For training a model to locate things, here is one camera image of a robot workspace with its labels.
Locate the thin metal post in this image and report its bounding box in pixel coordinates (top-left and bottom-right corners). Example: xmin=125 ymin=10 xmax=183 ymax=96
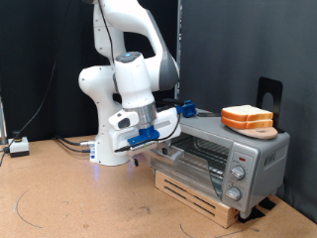
xmin=0 ymin=97 xmax=7 ymax=145

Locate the black base cable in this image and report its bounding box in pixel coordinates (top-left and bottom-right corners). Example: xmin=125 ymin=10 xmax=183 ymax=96
xmin=53 ymin=137 xmax=93 ymax=155

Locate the black foam pad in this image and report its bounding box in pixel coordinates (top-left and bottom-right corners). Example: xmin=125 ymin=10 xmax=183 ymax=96
xmin=238 ymin=207 xmax=266 ymax=224
xmin=259 ymin=196 xmax=276 ymax=211

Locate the grey backdrop curtain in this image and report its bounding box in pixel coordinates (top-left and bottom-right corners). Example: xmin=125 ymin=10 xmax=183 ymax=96
xmin=179 ymin=0 xmax=317 ymax=224

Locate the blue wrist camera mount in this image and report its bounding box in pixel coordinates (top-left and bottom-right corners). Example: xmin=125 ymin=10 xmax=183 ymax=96
xmin=127 ymin=125 xmax=161 ymax=152

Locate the round tan wooden board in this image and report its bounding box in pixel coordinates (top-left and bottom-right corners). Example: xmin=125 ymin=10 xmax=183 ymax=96
xmin=227 ymin=124 xmax=279 ymax=141

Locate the slatted wooden box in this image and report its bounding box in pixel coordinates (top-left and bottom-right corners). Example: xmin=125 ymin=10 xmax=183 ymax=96
xmin=154 ymin=170 xmax=241 ymax=230

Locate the silver toaster oven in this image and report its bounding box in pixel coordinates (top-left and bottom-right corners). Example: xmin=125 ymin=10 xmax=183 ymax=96
xmin=145 ymin=110 xmax=291 ymax=220

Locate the wire oven rack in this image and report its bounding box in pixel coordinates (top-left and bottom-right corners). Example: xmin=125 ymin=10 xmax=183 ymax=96
xmin=171 ymin=133 xmax=231 ymax=179

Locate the black camera cable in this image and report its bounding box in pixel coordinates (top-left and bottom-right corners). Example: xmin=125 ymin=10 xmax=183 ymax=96
xmin=97 ymin=0 xmax=182 ymax=154

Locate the black metal bookend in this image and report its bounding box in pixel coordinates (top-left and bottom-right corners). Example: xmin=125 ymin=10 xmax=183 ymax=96
xmin=256 ymin=76 xmax=285 ymax=134

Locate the vertical metal pole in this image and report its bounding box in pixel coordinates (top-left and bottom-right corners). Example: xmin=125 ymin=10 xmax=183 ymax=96
xmin=173 ymin=0 xmax=183 ymax=112

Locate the metal spatula with blue block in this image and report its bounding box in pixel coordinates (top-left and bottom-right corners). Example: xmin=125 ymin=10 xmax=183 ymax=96
xmin=162 ymin=97 xmax=222 ymax=119

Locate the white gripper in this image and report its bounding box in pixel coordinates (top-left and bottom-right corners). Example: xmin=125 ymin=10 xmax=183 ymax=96
xmin=108 ymin=107 xmax=182 ymax=168

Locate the silver oven knob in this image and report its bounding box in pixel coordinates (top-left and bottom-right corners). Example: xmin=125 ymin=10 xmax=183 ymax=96
xmin=225 ymin=186 xmax=243 ymax=202
xmin=230 ymin=165 xmax=247 ymax=181

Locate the emergency stop button box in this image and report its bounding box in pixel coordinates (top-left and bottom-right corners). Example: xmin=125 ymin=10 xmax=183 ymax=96
xmin=8 ymin=130 xmax=31 ymax=159

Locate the black backdrop curtain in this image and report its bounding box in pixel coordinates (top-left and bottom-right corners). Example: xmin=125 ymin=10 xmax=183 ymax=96
xmin=0 ymin=0 xmax=181 ymax=144

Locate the base cable with silver connector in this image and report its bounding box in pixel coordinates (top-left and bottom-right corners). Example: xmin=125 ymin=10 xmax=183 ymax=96
xmin=53 ymin=134 xmax=97 ymax=148

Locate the long hanging black cable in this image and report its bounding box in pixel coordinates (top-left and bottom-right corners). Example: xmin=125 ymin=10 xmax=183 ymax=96
xmin=0 ymin=0 xmax=73 ymax=167

